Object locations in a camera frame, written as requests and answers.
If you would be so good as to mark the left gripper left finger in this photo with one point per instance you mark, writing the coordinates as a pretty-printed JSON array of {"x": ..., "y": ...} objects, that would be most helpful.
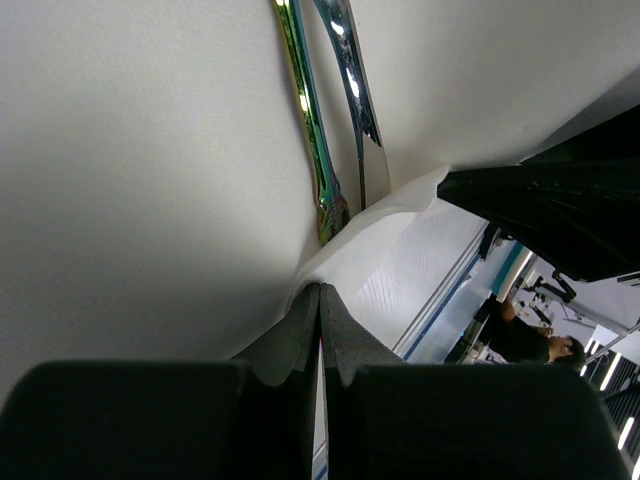
[{"x": 249, "y": 417}]

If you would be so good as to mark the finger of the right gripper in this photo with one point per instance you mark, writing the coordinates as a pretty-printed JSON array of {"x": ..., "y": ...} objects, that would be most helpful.
[{"x": 576, "y": 205}]

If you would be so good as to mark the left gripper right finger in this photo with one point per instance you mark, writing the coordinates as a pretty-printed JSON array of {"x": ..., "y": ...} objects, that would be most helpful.
[{"x": 388, "y": 419}]

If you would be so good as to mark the iridescent gold spoon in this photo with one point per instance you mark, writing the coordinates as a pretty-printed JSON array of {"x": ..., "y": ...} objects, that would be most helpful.
[{"x": 332, "y": 208}]

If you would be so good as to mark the white paper napkin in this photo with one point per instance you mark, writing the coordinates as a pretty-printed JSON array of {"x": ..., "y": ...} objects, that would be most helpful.
[{"x": 156, "y": 193}]

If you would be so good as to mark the silver fork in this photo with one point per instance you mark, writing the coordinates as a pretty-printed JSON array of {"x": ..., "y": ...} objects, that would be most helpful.
[{"x": 374, "y": 179}]

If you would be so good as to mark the person in black shirt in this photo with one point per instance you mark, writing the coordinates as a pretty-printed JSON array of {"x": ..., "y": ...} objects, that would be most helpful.
[{"x": 518, "y": 342}]

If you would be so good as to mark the aluminium mounting rail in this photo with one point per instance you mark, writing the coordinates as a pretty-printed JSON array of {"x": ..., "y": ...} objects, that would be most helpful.
[{"x": 448, "y": 312}]

